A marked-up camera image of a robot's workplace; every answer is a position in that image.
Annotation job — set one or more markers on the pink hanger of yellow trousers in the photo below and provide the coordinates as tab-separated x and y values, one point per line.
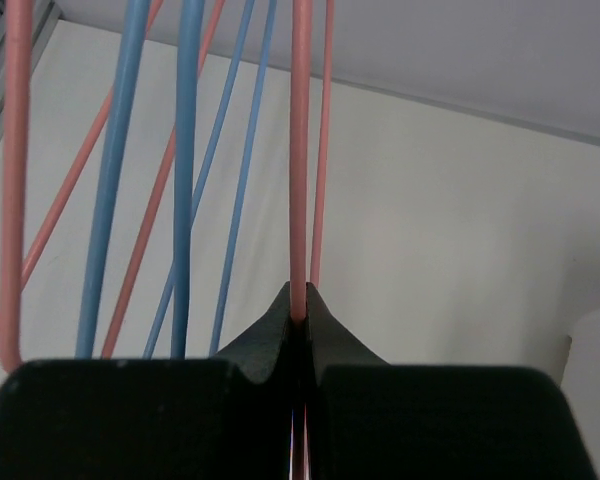
16	263

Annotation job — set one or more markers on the blue hanger of teal trousers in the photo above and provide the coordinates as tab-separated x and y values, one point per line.
237	243

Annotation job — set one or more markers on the pink hanger of red trousers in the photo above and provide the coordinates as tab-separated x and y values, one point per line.
305	256

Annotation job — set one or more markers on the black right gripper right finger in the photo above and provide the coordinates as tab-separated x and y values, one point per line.
368	419

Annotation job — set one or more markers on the white plastic basket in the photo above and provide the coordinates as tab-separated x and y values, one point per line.
581	382

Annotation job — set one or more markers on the blue hanger of lilac trousers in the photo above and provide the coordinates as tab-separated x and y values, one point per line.
124	87

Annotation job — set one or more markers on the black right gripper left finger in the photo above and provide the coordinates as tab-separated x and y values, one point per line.
224	417

